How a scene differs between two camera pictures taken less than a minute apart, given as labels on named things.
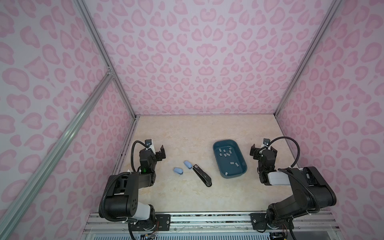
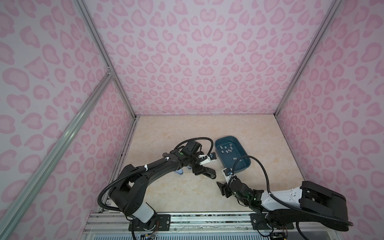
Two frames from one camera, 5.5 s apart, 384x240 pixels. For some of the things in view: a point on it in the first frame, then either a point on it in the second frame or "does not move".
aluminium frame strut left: x=11 y=224 does not move
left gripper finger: x=163 y=152 -> x=208 y=170
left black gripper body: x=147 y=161 -> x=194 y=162
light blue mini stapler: x=178 y=170 does not move
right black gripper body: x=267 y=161 -> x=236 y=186
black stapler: x=202 y=175 -> x=211 y=173
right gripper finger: x=252 y=150 -> x=226 y=191
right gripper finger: x=260 y=154 -> x=221 y=185
